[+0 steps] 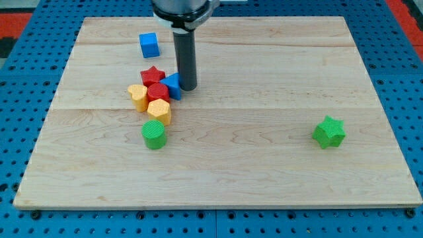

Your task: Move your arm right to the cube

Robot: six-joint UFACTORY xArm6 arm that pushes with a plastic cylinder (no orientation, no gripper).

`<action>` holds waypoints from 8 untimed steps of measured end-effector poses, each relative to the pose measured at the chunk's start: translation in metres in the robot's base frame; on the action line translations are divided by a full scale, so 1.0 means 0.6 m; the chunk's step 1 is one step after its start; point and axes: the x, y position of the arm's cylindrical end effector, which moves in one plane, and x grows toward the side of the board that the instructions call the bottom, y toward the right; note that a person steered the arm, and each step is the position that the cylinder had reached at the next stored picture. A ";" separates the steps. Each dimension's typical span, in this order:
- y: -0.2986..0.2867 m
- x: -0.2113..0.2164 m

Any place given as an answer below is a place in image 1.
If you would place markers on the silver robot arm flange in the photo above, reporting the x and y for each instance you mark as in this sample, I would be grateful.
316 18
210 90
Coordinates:
183 16

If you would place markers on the blue cube block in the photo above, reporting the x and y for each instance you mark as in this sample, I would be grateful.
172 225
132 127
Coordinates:
149 45

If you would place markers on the light wooden board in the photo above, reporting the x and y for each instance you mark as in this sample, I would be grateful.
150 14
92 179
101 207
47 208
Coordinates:
241 140

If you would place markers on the yellow hexagon block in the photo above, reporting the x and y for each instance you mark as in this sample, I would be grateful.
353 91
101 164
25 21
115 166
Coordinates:
160 110

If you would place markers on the blue triangle block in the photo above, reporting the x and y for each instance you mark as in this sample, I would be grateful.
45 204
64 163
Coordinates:
172 83

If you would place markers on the green cylinder block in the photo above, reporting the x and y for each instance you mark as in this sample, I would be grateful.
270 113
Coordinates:
154 134

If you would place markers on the red cylinder block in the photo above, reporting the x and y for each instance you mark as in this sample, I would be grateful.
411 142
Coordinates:
158 91

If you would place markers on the red star block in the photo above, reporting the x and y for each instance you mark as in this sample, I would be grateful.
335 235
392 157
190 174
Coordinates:
151 76

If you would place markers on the yellow heart block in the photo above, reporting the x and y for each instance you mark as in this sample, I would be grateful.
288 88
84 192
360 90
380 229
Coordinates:
139 97

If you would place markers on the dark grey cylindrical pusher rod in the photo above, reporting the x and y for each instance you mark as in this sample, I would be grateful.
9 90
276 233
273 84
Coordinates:
185 52

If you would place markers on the green star block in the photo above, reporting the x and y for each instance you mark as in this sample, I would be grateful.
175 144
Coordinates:
329 133

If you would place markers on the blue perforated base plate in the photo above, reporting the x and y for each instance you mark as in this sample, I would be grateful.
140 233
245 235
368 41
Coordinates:
30 76

